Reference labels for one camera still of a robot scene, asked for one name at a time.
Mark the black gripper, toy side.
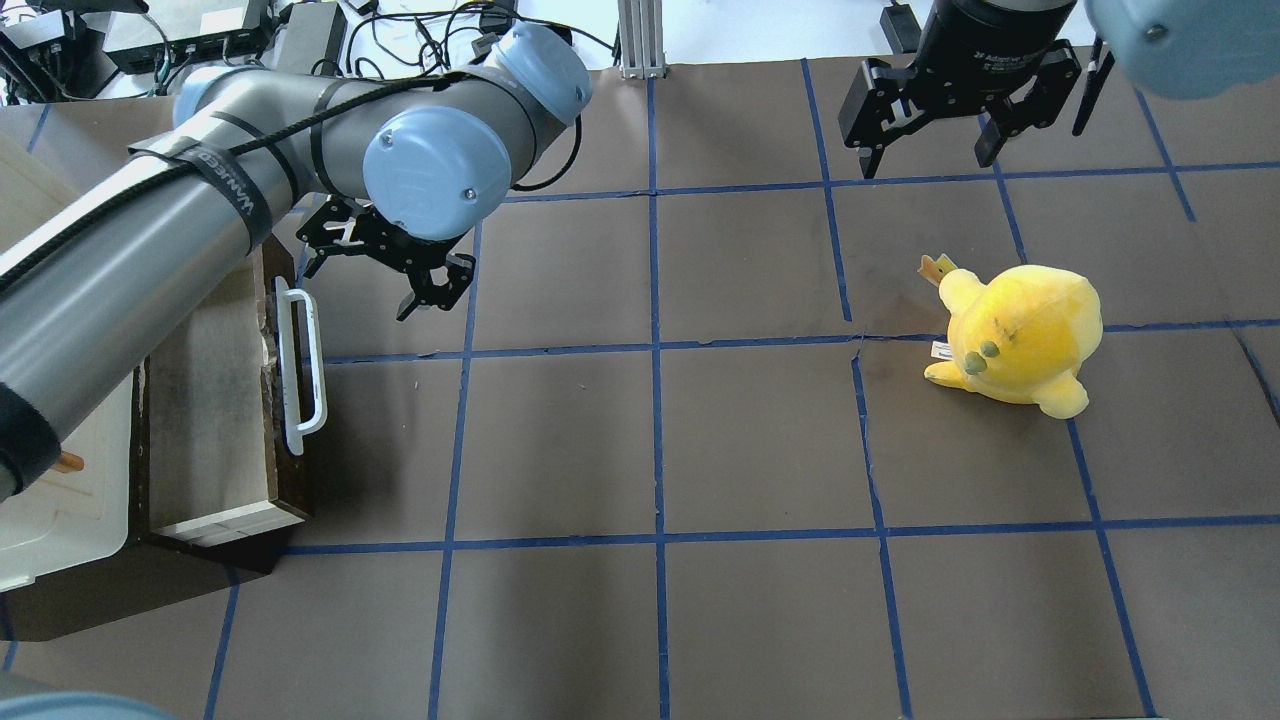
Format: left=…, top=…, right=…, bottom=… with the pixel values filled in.
left=838, top=1, right=1082, bottom=181

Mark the black gripper, drawer side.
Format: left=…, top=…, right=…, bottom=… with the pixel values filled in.
left=296, top=196, right=477, bottom=322

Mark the dark wooden drawer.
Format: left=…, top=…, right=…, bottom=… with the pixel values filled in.
left=131, top=237, right=315, bottom=577

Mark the silver robot arm, drawer side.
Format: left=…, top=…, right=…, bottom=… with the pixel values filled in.
left=1, top=20, right=593, bottom=498

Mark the dark wooden drawer cabinet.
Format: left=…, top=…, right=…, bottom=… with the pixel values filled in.
left=3, top=530, right=287, bottom=642

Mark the black power adapter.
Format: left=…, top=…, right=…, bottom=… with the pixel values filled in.
left=879, top=1, right=922, bottom=54

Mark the yellow plush dinosaur toy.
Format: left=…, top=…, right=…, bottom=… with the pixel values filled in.
left=918, top=254, right=1105, bottom=420

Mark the cream plastic storage box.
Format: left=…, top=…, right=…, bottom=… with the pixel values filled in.
left=1, top=136, right=134, bottom=592

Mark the aluminium frame post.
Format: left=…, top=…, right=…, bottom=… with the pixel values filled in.
left=616, top=1, right=668, bottom=79

